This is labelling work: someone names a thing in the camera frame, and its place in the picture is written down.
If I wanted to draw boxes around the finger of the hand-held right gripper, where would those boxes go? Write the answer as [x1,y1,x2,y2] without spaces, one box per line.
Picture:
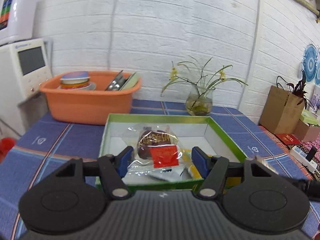
[290,179,320,201]

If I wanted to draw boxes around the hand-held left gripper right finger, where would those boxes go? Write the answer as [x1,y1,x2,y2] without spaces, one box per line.
[192,146,283,198]

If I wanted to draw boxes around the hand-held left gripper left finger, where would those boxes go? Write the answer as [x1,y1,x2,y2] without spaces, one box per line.
[55,146,134,200]

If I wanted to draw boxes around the yellow snack packet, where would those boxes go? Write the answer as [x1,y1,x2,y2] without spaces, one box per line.
[182,152,203,180]

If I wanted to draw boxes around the green cardboard box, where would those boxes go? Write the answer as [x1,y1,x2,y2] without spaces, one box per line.
[95,113,248,195]

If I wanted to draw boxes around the clear pastry packet red label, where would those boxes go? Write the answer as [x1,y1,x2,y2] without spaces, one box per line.
[125,125,192,175]

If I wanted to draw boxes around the white silver snack packet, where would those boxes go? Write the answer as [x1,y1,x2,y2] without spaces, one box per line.
[147,169,193,182]

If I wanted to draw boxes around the white power strip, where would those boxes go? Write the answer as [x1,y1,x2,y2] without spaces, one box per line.
[290,146,319,173]

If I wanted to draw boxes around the black plug adapter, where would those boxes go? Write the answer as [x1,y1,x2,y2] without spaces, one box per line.
[306,147,318,162]

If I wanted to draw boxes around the red booklet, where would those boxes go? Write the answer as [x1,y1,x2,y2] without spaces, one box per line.
[275,133,302,145]

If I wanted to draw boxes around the glass vase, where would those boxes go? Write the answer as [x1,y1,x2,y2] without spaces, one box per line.
[186,84,216,116]

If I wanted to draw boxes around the small brown cardboard box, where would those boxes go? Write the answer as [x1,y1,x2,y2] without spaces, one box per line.
[294,119,320,143]

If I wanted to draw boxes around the orange plastic basin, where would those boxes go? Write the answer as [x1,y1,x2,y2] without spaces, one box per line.
[39,70,142,126]

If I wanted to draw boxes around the small light green box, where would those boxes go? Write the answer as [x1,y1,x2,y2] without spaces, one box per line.
[300,109,320,127]

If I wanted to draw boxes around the metal plate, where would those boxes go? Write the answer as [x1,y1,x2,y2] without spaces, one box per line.
[105,70,125,91]

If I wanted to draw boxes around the light green plate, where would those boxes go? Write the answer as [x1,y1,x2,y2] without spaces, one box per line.
[119,72,139,91]

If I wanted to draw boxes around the white bowl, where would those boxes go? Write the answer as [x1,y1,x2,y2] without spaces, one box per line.
[59,82,97,90]

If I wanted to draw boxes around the orchid plant yellow flowers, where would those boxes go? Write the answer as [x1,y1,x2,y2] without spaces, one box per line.
[161,56,248,98]

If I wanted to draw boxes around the brown paper bag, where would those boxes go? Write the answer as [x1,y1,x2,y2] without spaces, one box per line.
[259,76,307,134]

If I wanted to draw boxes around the dark red leafy plant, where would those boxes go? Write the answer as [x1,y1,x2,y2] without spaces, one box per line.
[287,71,316,111]

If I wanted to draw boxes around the red plastic stool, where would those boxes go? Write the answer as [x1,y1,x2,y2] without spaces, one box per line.
[0,137,17,164]

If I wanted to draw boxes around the white appliance with screen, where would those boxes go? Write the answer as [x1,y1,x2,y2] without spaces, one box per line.
[0,38,54,140]

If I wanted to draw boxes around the white water purifier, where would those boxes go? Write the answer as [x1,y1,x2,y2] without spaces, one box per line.
[0,0,42,46]

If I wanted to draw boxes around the blue round wall decoration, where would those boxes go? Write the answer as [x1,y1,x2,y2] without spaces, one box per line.
[299,44,319,82]

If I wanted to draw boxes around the grey wall cable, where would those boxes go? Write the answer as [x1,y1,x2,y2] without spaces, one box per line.
[107,0,121,71]

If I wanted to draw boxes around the white wall pipe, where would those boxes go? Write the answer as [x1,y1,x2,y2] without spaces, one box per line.
[237,0,263,110]

